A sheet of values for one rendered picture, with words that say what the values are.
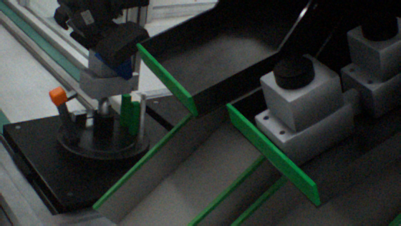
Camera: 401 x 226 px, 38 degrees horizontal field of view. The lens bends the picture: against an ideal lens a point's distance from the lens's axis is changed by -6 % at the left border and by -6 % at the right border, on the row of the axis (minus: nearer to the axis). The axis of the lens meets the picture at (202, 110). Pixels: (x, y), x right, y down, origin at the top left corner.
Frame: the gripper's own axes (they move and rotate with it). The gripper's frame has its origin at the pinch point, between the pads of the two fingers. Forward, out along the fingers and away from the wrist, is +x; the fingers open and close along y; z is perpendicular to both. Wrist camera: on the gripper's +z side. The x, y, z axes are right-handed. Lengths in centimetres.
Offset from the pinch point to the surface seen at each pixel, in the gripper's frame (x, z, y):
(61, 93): -0.4, -9.1, -1.0
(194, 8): 57, 52, 81
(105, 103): 5.6, -4.4, -0.8
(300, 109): -15.8, -1.2, -43.7
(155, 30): 49, 33, 72
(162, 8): 51, 42, 81
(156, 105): 19.7, 5.1, 9.0
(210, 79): -10.8, -0.5, -29.4
